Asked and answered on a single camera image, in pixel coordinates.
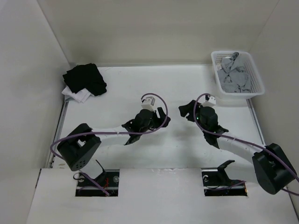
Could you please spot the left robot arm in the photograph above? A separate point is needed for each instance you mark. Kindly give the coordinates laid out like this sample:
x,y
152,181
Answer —
x,y
78,152

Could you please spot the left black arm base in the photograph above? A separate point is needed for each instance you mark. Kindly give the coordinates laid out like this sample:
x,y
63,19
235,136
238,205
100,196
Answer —
x,y
109,181

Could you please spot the folded black tank top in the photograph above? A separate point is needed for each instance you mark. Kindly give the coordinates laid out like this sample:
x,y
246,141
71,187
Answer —
x,y
85,77

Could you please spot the folded white tank top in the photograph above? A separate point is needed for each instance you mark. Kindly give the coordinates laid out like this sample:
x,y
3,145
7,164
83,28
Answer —
x,y
79,97

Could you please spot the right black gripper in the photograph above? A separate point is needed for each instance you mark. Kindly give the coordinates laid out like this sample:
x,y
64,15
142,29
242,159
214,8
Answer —
x,y
189,108

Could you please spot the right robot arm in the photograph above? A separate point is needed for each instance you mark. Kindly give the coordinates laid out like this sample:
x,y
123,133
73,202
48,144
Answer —
x,y
268,165

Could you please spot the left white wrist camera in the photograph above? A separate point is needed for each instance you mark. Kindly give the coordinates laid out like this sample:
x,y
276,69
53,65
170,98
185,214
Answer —
x,y
148,103

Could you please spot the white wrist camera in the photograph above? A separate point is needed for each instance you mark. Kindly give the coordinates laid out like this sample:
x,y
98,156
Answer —
x,y
148,103
210,101

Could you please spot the white plastic basket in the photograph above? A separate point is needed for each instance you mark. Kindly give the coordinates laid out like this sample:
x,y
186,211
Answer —
x,y
257,86

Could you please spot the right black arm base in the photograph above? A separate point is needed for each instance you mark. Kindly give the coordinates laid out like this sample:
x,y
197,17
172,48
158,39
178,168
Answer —
x,y
217,183

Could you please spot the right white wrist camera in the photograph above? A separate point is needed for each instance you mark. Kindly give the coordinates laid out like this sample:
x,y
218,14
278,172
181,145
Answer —
x,y
210,101

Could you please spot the grey tank top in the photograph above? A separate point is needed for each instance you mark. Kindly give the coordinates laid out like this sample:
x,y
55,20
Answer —
x,y
232,75

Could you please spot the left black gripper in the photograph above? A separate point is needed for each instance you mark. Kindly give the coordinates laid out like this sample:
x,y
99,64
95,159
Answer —
x,y
160,122

